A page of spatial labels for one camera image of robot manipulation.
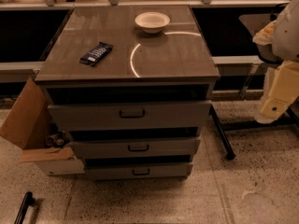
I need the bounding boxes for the cans in cardboard box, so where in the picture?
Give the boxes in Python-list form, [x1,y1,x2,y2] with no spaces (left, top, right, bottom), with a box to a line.
[45,132,69,147]

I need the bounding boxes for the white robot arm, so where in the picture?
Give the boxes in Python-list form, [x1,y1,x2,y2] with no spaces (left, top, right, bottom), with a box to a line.
[253,0,299,124]

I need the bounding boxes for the grey drawer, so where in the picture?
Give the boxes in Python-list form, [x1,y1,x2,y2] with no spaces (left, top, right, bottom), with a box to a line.
[48,101,211,132]
[84,162,193,180]
[70,137,200,160]

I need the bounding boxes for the dark blue snack packet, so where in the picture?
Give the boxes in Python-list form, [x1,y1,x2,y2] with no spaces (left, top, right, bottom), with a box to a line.
[79,42,113,66]

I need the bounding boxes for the black side table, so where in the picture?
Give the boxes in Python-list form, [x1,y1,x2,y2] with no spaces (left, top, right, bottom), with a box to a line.
[210,13,299,161]

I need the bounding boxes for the black bar on floor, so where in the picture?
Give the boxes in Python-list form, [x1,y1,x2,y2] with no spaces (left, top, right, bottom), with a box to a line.
[14,191,39,224]

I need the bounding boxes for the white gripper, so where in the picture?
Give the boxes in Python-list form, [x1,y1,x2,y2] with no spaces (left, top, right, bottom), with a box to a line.
[254,61,299,124]

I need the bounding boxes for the white paper bowl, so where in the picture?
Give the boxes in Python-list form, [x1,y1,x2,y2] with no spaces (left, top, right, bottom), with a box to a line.
[135,12,170,34]

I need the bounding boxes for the grey drawer cabinet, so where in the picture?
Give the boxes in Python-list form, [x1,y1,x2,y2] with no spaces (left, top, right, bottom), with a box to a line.
[36,6,219,169]

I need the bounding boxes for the brown cardboard box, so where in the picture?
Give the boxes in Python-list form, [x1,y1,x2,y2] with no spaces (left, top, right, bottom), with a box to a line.
[0,78,83,175]

